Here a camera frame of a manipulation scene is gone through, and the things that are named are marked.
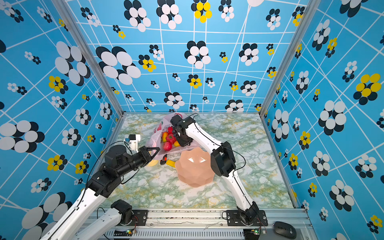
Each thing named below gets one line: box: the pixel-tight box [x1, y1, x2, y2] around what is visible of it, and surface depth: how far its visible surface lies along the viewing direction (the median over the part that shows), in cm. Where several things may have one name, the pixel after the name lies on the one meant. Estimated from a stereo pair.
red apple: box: [163, 141, 173, 151], surface depth 97 cm
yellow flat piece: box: [166, 159, 176, 168], surface depth 94 cm
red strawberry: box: [166, 133, 177, 143], surface depth 99 cm
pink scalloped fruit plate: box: [175, 147, 215, 188], surface depth 92 cm
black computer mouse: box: [274, 221, 297, 240], surface depth 70 cm
